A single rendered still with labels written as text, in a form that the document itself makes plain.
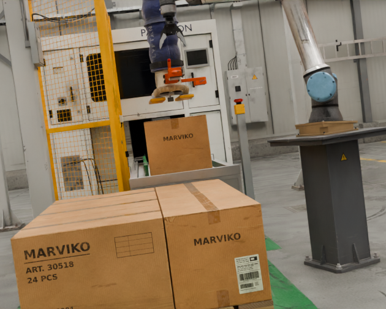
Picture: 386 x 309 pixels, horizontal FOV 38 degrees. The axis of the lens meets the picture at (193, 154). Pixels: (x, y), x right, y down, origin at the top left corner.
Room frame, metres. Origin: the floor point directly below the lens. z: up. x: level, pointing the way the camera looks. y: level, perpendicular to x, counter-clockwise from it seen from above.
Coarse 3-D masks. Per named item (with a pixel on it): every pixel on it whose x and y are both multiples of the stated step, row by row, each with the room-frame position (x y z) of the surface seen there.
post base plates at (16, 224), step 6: (300, 174) 6.45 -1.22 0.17; (300, 180) 6.45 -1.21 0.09; (294, 186) 6.45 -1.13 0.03; (300, 186) 6.30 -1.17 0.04; (12, 216) 6.15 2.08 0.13; (12, 222) 6.14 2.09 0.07; (18, 222) 6.15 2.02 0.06; (0, 228) 6.03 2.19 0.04; (6, 228) 5.97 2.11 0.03; (12, 228) 5.98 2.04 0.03; (18, 228) 5.98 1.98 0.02
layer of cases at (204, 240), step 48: (144, 192) 3.18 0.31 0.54; (192, 192) 2.89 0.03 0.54; (240, 192) 2.65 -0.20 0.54; (48, 240) 2.15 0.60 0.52; (96, 240) 2.16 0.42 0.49; (144, 240) 2.18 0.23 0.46; (192, 240) 2.20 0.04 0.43; (240, 240) 2.22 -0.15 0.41; (48, 288) 2.14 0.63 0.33; (96, 288) 2.16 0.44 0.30; (144, 288) 2.18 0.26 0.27; (192, 288) 2.20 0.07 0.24; (240, 288) 2.21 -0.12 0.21
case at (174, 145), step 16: (160, 128) 3.52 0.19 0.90; (176, 128) 3.53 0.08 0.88; (192, 128) 3.53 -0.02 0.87; (160, 144) 3.52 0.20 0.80; (176, 144) 3.52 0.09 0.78; (192, 144) 3.53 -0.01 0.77; (208, 144) 3.54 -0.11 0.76; (160, 160) 3.52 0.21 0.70; (176, 160) 3.52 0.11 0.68; (192, 160) 3.53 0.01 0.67; (208, 160) 3.54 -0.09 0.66
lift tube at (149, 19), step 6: (144, 0) 3.78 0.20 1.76; (150, 0) 3.74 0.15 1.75; (156, 0) 3.73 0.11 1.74; (144, 6) 3.77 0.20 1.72; (150, 6) 3.73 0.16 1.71; (156, 6) 3.72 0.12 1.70; (144, 12) 3.78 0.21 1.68; (150, 12) 3.74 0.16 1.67; (156, 12) 3.73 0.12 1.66; (144, 18) 3.81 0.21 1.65; (150, 18) 3.75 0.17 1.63; (156, 18) 3.73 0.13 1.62; (162, 18) 3.73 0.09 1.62; (174, 18) 3.77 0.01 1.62; (144, 24) 3.82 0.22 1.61
